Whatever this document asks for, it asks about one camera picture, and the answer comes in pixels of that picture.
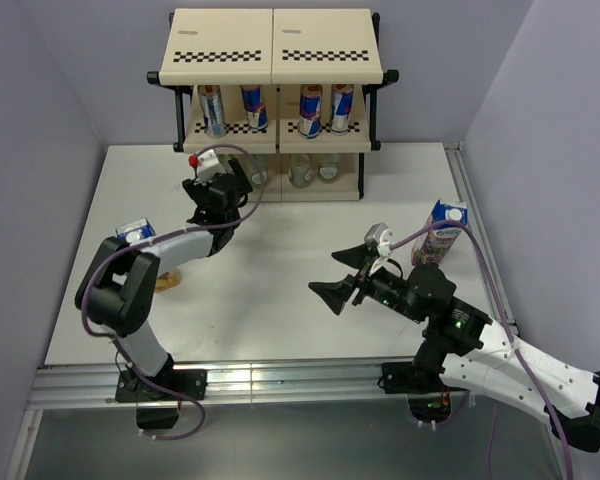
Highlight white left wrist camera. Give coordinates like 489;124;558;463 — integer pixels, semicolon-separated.
188;149;225;184

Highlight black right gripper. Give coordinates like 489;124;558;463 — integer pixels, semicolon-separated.
308;242;426;322

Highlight beige three-tier shelf rack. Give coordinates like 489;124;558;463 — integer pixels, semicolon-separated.
146;8;400;202

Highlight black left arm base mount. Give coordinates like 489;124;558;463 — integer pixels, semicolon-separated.
114;369;208;434

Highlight blue silver energy drink can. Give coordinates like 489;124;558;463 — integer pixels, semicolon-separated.
298;84;322;139
330;84;354;135

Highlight blue Fontana juice carton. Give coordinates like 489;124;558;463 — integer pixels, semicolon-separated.
114;216;182;292

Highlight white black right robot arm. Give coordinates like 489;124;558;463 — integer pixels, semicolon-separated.
309;245;600;453

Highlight clear glass bottle green cap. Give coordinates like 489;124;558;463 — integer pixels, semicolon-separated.
244;154;269;188
217;154;230;173
317;153;340;183
288;153;313;189

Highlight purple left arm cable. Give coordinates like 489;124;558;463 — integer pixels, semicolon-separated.
79;143;264;441

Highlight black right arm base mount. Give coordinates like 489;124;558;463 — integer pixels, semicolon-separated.
377;361;466;424

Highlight aluminium mounting rail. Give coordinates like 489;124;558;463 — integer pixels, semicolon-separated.
27;357;546;411

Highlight blue purple berry juice carton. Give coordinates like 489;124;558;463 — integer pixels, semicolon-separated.
411;199;468;266

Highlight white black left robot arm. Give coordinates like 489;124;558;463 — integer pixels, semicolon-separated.
74;150;253;399

